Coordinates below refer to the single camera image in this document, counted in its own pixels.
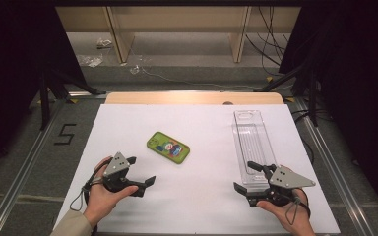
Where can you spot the clear plastic tray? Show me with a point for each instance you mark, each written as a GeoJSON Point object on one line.
{"type": "Point", "coordinates": [252, 141]}

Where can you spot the person's right hand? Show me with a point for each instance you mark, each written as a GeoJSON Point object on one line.
{"type": "Point", "coordinates": [295, 219]}

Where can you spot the black metal stand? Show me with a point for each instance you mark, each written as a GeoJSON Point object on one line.
{"type": "Point", "coordinates": [45, 98]}
{"type": "Point", "coordinates": [313, 98]}

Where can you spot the person's left hand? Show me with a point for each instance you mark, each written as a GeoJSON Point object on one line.
{"type": "Point", "coordinates": [100, 203]}

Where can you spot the aluminium floor rail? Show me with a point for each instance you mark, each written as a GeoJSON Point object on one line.
{"type": "Point", "coordinates": [344, 177]}
{"type": "Point", "coordinates": [16, 183]}

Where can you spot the black curtain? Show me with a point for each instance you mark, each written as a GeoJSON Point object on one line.
{"type": "Point", "coordinates": [357, 65]}
{"type": "Point", "coordinates": [10, 65]}

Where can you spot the white board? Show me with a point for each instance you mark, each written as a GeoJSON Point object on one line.
{"type": "Point", "coordinates": [193, 190]}

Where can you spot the flat clear plastic wrapper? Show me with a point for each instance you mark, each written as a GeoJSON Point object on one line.
{"type": "Point", "coordinates": [91, 61]}

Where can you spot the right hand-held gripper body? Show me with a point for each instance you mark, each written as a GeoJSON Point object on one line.
{"type": "Point", "coordinates": [287, 179]}

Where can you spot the light wooden shelf unit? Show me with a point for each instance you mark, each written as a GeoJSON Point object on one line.
{"type": "Point", "coordinates": [177, 19]}

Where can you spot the small clear plastic wrapper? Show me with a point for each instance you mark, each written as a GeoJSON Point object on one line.
{"type": "Point", "coordinates": [135, 69]}

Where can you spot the crumpled clear plastic wrapper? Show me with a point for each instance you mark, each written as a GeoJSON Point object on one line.
{"type": "Point", "coordinates": [104, 43]}

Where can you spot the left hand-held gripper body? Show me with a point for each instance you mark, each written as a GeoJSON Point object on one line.
{"type": "Point", "coordinates": [116, 167]}

